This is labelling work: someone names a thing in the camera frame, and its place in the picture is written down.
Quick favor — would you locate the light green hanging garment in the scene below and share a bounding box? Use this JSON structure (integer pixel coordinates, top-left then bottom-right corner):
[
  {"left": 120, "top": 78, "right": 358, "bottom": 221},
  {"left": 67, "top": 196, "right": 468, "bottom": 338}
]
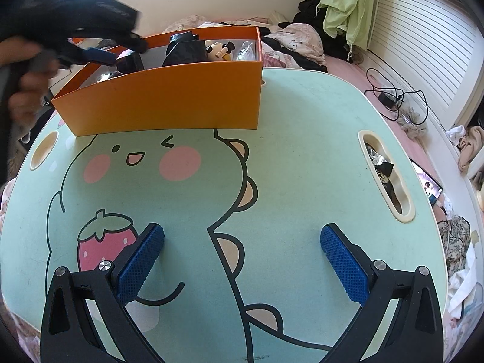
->
[{"left": 319, "top": 0, "right": 379, "bottom": 51}]

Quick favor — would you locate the cartoon figure keychain toy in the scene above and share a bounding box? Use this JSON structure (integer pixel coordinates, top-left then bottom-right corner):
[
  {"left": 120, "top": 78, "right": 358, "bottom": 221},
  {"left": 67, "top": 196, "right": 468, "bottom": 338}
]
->
[{"left": 206, "top": 41, "right": 235, "bottom": 62}]

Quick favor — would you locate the green cartoon print desktop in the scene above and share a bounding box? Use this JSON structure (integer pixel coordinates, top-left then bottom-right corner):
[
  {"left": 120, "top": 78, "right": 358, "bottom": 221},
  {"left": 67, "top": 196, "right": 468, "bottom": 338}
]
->
[{"left": 0, "top": 67, "right": 456, "bottom": 363}]

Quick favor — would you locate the smartphone with lit screen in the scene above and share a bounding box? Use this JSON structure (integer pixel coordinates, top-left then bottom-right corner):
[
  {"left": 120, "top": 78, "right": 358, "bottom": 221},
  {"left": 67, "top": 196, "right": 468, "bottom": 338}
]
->
[{"left": 412, "top": 162, "right": 443, "bottom": 207}]

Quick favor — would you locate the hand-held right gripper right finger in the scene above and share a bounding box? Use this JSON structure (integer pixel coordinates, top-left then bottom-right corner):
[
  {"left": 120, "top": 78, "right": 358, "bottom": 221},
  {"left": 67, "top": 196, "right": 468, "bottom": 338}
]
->
[{"left": 320, "top": 223, "right": 445, "bottom": 363}]

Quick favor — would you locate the black plastic bag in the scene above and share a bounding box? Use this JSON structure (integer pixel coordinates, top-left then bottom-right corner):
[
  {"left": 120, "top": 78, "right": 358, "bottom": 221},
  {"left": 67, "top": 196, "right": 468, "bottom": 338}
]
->
[{"left": 163, "top": 33, "right": 208, "bottom": 67}]

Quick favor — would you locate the black charger cable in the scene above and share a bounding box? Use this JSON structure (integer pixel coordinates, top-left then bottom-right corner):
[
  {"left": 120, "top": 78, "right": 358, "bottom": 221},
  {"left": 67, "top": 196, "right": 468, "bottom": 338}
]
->
[{"left": 365, "top": 67, "right": 430, "bottom": 125}]

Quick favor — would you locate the pink bunny print blanket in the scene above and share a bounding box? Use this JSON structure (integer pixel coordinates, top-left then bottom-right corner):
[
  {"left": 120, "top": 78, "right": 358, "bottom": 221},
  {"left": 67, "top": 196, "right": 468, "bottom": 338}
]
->
[{"left": 162, "top": 15, "right": 328, "bottom": 72}]

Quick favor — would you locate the person's left hand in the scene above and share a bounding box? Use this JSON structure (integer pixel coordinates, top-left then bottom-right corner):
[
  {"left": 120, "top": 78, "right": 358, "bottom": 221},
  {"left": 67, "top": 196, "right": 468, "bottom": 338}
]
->
[{"left": 0, "top": 40, "right": 51, "bottom": 123}]

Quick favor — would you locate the white slatted panel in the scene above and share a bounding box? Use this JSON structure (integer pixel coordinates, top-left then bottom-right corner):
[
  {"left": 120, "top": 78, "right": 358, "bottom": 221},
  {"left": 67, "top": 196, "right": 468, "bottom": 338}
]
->
[{"left": 371, "top": 0, "right": 484, "bottom": 129}]

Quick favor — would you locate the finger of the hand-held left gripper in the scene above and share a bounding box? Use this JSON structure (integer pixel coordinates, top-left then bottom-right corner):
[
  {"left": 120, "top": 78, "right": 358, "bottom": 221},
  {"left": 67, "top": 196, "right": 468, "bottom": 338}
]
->
[
  {"left": 113, "top": 32, "right": 149, "bottom": 54},
  {"left": 74, "top": 45, "right": 116, "bottom": 65}
]

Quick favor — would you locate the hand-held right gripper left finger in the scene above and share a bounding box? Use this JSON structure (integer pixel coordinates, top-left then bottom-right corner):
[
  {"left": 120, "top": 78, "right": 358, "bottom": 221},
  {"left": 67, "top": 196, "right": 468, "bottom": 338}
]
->
[{"left": 40, "top": 222, "right": 165, "bottom": 363}]

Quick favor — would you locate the beige clothes pile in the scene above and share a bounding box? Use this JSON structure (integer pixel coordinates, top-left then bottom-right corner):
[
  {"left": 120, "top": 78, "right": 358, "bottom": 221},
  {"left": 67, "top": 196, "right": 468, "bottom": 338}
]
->
[{"left": 446, "top": 125, "right": 484, "bottom": 175}]

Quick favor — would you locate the black printed cloth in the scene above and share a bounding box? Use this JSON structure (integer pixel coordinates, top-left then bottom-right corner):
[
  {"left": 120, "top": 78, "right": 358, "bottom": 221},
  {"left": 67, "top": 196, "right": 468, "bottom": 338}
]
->
[{"left": 365, "top": 142, "right": 401, "bottom": 205}]

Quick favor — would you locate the bed with pink sheet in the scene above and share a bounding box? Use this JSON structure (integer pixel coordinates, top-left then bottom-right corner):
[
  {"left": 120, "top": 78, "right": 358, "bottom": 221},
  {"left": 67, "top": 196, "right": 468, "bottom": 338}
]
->
[{"left": 325, "top": 55, "right": 466, "bottom": 212}]

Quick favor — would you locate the orange cardboard box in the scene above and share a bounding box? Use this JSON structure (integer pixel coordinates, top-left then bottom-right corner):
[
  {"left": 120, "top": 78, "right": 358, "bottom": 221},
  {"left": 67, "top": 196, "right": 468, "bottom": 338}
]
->
[{"left": 51, "top": 26, "right": 264, "bottom": 137}]

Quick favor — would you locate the black clothes pile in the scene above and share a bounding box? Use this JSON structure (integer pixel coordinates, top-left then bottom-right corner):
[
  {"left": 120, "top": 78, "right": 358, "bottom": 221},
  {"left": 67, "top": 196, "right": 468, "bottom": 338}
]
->
[{"left": 280, "top": 0, "right": 365, "bottom": 72}]

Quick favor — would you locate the floral patterned cloth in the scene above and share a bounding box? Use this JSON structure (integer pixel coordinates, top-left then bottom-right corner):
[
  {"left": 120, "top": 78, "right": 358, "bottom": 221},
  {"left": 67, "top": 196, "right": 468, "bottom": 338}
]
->
[{"left": 435, "top": 215, "right": 473, "bottom": 273}]

